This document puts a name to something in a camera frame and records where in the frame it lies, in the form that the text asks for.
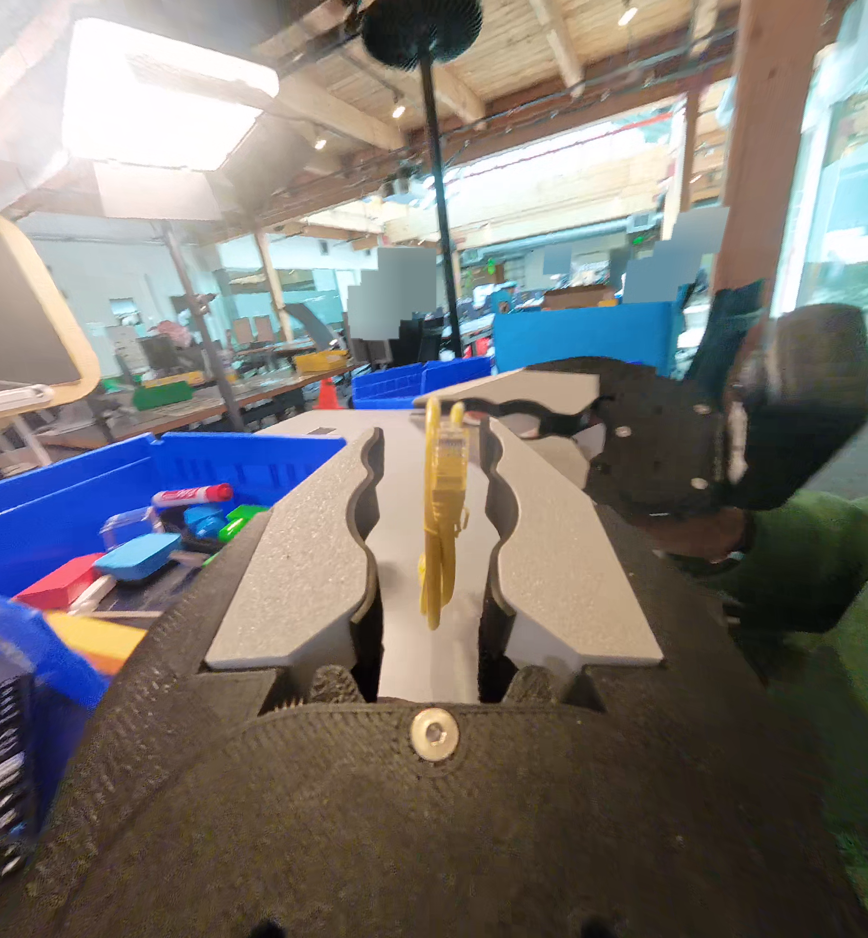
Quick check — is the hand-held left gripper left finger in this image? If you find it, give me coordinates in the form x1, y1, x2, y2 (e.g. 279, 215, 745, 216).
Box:
204, 428, 385, 697

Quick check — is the long yellow block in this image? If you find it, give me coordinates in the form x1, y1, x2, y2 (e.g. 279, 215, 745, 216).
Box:
42, 610, 148, 675

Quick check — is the small blue bin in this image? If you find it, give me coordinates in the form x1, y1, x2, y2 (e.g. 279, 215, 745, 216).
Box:
421, 357, 495, 393
351, 364, 426, 409

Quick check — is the studio light panel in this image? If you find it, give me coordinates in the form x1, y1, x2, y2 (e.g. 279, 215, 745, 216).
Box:
0, 15, 310, 221

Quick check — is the clear acrylic cube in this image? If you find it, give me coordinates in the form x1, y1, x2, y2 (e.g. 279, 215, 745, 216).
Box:
99, 507, 164, 551

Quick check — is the red dry-erase marker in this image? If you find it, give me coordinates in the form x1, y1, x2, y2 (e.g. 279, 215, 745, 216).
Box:
151, 484, 234, 509

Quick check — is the white adapter cable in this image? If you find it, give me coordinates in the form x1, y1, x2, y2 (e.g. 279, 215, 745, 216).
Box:
67, 575, 116, 615

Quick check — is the long wooden table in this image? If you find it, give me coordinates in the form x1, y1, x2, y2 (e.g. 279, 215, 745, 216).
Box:
60, 362, 354, 441

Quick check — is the green bin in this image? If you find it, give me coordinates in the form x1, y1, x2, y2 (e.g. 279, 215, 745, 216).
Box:
132, 380, 194, 410

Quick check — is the green two-stud brick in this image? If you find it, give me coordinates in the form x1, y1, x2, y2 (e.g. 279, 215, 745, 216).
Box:
217, 504, 270, 543

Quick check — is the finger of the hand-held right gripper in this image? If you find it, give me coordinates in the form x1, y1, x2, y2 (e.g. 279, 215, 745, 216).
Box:
510, 421, 608, 486
413, 368, 614, 441

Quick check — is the person's right forearm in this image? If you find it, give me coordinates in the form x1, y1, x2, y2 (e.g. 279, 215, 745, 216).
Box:
698, 469, 868, 635

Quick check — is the large blue plastic bin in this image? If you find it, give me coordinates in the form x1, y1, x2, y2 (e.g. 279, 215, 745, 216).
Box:
0, 431, 348, 829

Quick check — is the light blue cart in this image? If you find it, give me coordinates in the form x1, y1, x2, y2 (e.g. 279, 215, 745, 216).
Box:
492, 300, 687, 378

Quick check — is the black board tan frame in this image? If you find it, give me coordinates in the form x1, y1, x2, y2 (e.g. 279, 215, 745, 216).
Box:
0, 179, 103, 426

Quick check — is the red block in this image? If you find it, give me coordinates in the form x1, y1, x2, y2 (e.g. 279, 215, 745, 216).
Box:
12, 553, 105, 611

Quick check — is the black pole round disc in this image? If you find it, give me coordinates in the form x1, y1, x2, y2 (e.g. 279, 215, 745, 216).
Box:
359, 0, 485, 358

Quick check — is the yellow ethernet cable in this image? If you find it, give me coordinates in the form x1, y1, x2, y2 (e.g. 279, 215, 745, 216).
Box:
418, 399, 471, 631

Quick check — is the light blue foam block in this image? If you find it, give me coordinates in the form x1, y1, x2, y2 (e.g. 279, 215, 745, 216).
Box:
93, 533, 183, 583

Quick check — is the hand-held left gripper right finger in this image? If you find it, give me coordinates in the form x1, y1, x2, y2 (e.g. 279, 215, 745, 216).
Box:
481, 419, 665, 697

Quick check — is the person's right hand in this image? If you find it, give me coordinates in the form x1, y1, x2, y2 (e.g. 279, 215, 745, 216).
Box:
654, 506, 753, 565

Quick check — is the slim wooden post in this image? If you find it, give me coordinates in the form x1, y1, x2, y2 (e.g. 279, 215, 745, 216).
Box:
661, 88, 702, 239
254, 231, 292, 341

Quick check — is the blue stud brick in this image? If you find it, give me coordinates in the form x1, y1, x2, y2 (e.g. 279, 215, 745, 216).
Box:
183, 506, 228, 543

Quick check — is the green jacket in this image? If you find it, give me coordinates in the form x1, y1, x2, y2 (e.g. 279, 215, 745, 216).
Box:
734, 557, 868, 938

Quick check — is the thick wooden post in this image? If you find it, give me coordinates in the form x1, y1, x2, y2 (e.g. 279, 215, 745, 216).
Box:
712, 0, 826, 316

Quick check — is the metal light stand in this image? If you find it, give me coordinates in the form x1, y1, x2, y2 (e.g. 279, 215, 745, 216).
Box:
159, 220, 248, 433

